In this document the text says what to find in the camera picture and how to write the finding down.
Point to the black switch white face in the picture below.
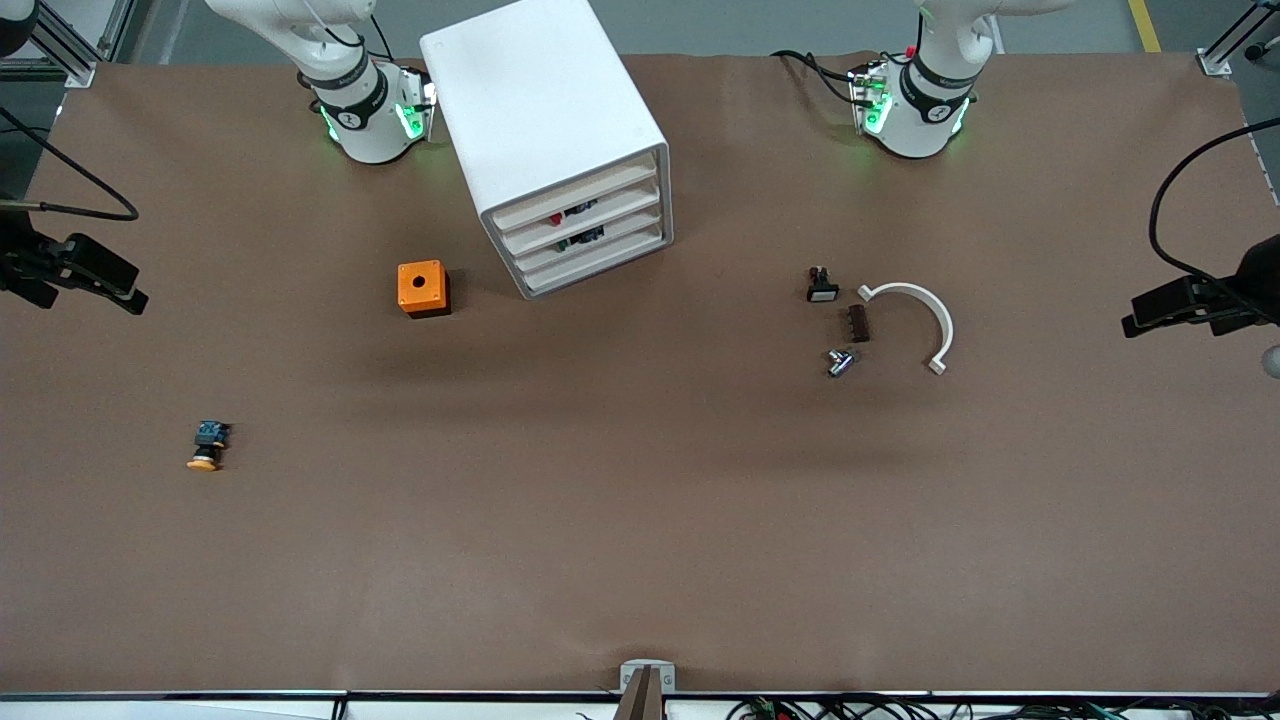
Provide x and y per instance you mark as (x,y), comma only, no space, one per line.
(822,290)

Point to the brown table cover sheet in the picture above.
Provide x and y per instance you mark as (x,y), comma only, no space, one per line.
(600,500)

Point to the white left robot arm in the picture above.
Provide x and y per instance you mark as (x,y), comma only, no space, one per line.
(915,110)

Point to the orange cap push button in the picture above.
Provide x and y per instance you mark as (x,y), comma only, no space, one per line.
(207,448)

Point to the orange box with hole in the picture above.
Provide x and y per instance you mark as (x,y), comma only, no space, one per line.
(408,295)

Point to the black green electronic part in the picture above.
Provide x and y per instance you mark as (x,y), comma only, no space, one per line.
(580,238)

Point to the silver metal T-bolt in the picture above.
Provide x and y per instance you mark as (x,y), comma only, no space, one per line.
(840,362)

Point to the aluminium frame profile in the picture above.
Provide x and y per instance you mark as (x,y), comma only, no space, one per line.
(1225,45)
(70,62)

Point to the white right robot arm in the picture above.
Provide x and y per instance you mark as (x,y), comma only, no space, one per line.
(370,120)

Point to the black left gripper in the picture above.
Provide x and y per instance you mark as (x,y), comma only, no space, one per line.
(1256,272)

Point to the aluminium table edge rail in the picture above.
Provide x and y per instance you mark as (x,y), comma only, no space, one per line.
(450,705)

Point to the grey metal bracket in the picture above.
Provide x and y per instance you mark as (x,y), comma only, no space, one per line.
(648,664)

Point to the small black electronic part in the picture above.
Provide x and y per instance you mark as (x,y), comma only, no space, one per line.
(582,209)

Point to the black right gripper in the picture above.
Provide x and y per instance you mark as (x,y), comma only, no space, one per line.
(20,252)

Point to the brown post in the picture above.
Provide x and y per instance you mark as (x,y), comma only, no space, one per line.
(645,700)

